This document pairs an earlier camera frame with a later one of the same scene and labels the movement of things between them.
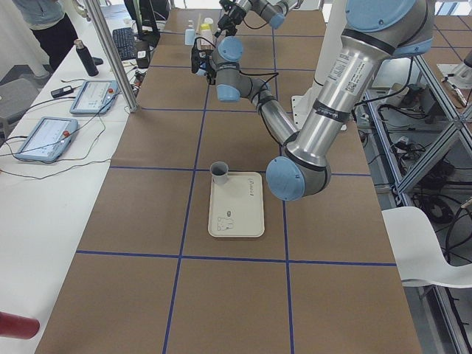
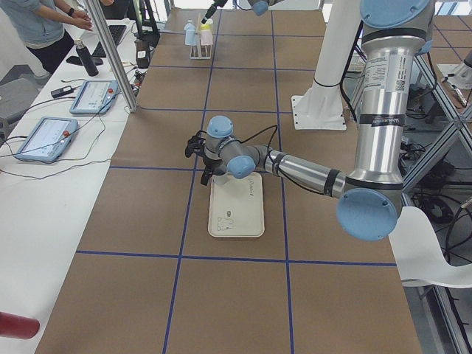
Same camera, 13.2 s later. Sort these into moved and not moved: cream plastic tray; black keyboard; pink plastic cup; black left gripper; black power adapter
Moved: black keyboard; black left gripper
Not moved: black power adapter; pink plastic cup; cream plastic tray
